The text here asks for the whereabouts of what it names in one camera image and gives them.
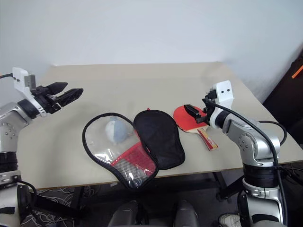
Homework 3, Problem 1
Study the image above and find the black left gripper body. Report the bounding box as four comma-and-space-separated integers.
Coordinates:
32, 86, 62, 114

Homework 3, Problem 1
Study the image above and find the dark grey rounded shape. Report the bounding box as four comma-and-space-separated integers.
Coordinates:
174, 200, 198, 227
107, 201, 143, 227

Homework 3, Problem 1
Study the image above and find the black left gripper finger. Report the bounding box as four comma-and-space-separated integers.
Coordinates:
56, 88, 84, 107
46, 82, 69, 96

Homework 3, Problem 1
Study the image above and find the white blue plush pendant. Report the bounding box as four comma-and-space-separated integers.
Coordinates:
105, 117, 130, 144

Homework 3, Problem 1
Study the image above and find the black metal table leg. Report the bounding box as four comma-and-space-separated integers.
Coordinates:
70, 186, 86, 211
212, 171, 244, 201

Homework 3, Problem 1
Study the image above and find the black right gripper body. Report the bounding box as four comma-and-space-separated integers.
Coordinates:
201, 87, 217, 125

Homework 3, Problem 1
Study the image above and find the black bag with orange strip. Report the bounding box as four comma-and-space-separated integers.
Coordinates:
261, 51, 303, 164

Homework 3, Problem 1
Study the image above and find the black red paddle case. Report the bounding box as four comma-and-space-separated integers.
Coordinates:
82, 106, 186, 190

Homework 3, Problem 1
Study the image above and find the red table tennis paddle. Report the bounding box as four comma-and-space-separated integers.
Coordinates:
173, 105, 218, 151

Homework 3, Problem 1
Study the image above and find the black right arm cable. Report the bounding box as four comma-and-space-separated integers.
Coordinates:
205, 98, 289, 227

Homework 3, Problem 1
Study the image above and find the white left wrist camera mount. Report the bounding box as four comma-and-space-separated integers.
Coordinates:
11, 67, 47, 116

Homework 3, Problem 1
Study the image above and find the white shoe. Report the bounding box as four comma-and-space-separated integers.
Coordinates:
219, 213, 242, 227

